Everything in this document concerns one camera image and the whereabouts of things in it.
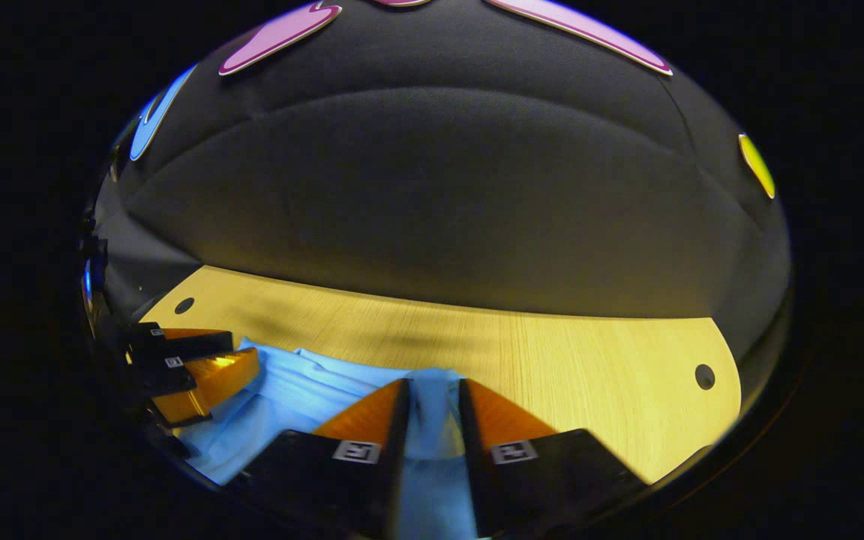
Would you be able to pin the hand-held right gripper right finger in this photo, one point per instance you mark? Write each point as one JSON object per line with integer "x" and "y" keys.
{"x": 477, "y": 465}

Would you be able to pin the light blue T-shirt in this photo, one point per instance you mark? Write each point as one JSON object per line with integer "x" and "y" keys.
{"x": 304, "y": 397}

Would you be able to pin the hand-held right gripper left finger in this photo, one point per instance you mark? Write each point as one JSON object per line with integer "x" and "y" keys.
{"x": 394, "y": 465}

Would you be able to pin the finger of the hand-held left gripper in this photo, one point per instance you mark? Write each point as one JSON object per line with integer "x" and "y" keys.
{"x": 184, "y": 346}
{"x": 214, "y": 379}

